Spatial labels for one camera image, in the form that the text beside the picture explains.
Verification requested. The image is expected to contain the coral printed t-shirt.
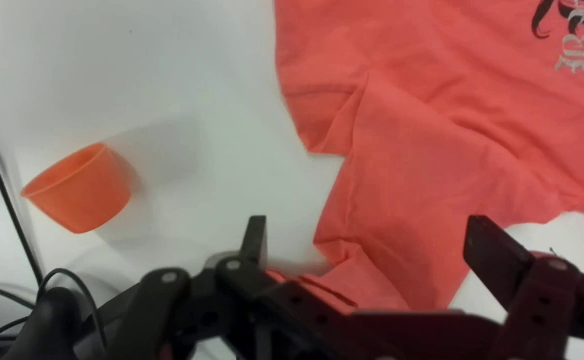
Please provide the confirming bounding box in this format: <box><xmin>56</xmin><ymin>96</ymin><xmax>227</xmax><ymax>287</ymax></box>
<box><xmin>263</xmin><ymin>0</ymin><xmax>584</xmax><ymax>316</ymax></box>

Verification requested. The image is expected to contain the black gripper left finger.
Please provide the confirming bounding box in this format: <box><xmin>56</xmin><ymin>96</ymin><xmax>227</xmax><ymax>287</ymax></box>
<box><xmin>103</xmin><ymin>215</ymin><xmax>348</xmax><ymax>360</ymax></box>

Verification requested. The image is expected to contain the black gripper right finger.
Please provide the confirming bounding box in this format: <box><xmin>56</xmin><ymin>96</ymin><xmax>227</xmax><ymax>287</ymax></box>
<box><xmin>462</xmin><ymin>215</ymin><xmax>584</xmax><ymax>360</ymax></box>

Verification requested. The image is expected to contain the small orange plastic cup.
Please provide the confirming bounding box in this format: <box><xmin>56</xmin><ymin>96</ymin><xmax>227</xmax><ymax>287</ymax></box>
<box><xmin>19</xmin><ymin>140</ymin><xmax>140</xmax><ymax>237</ymax></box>

